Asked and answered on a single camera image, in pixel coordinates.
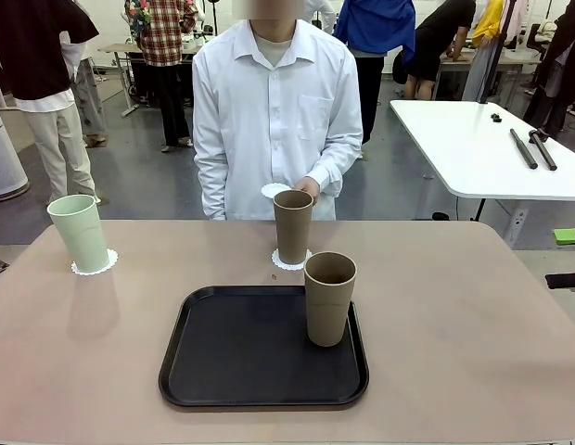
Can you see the tall light green cup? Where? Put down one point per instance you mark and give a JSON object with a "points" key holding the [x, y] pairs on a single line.
{"points": [[81, 236]]}

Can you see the person torso in white shirt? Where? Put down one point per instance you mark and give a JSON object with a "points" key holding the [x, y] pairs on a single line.
{"points": [[273, 116]]}

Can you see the grey workbench desk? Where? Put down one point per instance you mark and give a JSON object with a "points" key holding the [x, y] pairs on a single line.
{"points": [[514, 60]]}

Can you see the mannequin in yellow top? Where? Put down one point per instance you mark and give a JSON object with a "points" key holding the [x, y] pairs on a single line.
{"points": [[489, 23]]}

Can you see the bystander in grey trousers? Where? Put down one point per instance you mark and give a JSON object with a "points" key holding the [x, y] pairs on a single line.
{"points": [[90, 92]]}

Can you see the person's left hand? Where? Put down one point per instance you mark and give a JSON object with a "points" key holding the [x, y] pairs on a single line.
{"points": [[313, 185]]}

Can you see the grey desk with metal legs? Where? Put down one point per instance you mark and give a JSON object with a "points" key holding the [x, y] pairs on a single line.
{"points": [[118, 47]]}

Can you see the plain black metal rod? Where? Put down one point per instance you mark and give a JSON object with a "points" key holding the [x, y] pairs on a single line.
{"points": [[524, 148]]}

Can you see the bending bystander in black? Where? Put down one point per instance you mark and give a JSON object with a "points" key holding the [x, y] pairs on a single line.
{"points": [[440, 41]]}

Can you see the person's left forearm white sleeve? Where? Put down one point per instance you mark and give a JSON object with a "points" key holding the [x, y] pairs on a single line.
{"points": [[336, 157]]}

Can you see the bystander in black tee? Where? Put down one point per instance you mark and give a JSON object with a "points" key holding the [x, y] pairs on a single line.
{"points": [[32, 46]]}

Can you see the black rod with clamp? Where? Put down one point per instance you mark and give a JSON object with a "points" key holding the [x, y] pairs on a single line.
{"points": [[545, 153]]}

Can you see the bystander in blue jacket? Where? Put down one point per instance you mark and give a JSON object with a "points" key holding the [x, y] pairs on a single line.
{"points": [[375, 23]]}

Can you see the black plastic serving tray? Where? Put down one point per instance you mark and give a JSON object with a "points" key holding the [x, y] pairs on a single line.
{"points": [[250, 361]]}

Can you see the white folding table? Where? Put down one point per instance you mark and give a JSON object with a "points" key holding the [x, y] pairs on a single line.
{"points": [[477, 148]]}

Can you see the black stand pole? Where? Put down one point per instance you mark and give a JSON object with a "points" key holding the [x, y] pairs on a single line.
{"points": [[494, 60]]}

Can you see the tall brown cup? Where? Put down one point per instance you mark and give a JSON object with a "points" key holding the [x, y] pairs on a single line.
{"points": [[293, 232], [327, 315]]}

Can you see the hanging pink garment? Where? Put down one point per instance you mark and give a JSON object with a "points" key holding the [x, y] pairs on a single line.
{"points": [[514, 21]]}

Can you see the floral patterned shirt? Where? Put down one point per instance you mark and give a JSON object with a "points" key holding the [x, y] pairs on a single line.
{"points": [[138, 14]]}

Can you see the black green-tipped right gripper finger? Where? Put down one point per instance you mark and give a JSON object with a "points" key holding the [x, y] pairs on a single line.
{"points": [[566, 280], [566, 235]]}

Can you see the person's right forearm white sleeve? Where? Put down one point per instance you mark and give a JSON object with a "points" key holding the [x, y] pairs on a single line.
{"points": [[212, 185]]}

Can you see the bystander in dark coat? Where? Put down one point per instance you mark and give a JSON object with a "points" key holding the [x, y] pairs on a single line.
{"points": [[561, 60]]}

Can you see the beige puffy jacket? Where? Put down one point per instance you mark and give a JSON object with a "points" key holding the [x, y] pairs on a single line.
{"points": [[545, 32]]}

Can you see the bystander in plaid shirt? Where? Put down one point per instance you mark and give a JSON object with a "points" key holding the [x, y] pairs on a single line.
{"points": [[162, 37]]}

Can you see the white scalloped paper coaster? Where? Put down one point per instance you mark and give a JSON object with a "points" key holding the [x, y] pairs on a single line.
{"points": [[112, 259], [271, 190], [278, 263]]}

